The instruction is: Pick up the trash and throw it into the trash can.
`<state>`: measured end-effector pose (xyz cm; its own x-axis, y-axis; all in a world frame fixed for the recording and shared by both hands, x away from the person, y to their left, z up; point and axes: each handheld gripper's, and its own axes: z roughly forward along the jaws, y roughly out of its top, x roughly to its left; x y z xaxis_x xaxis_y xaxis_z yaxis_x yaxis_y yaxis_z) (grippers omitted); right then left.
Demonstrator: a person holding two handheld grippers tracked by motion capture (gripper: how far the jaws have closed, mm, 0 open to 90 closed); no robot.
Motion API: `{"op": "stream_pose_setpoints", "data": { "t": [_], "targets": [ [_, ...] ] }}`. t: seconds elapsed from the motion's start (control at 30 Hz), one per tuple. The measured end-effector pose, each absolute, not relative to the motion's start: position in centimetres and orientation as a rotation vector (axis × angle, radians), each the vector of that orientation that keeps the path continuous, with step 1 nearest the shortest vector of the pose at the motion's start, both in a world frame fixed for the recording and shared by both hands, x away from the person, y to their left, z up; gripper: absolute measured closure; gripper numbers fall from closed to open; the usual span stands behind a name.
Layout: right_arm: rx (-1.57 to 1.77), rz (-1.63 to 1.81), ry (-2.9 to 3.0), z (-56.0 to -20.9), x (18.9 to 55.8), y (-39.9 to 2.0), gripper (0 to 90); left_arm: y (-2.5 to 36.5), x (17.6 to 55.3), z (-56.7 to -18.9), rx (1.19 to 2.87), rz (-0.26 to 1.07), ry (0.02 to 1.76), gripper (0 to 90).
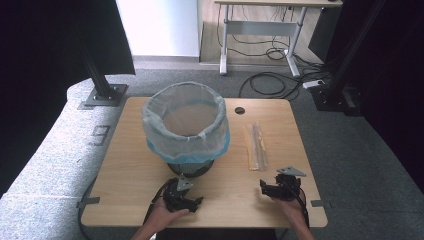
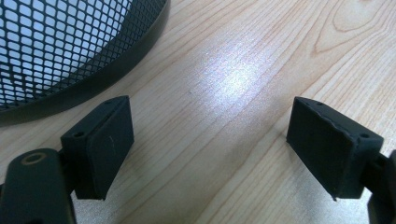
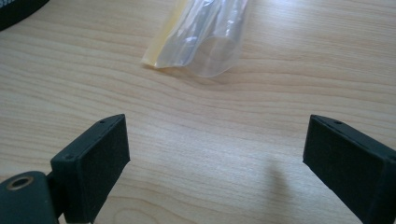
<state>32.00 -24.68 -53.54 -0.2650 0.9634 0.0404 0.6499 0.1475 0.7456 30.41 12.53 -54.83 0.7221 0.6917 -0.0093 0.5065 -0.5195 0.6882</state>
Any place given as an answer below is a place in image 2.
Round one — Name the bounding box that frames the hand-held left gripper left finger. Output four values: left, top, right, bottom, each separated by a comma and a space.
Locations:
60, 95, 135, 201

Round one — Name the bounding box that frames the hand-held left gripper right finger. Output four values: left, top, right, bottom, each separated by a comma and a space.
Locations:
286, 96, 385, 202

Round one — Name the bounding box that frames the black metal mesh basket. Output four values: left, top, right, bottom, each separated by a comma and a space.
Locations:
0, 0, 172, 127

